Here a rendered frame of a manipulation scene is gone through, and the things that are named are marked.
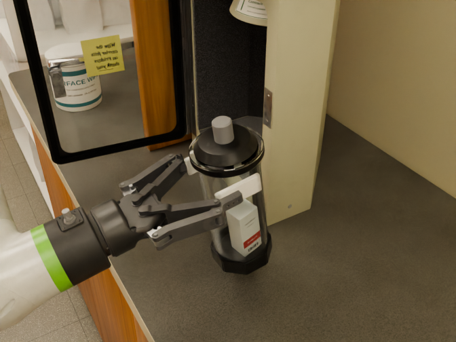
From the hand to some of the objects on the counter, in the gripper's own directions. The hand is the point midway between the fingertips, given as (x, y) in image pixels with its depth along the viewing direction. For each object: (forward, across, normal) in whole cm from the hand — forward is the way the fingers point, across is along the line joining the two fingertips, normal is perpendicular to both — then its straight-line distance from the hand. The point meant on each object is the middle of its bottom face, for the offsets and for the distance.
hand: (228, 171), depth 75 cm
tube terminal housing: (+21, +25, +28) cm, 44 cm away
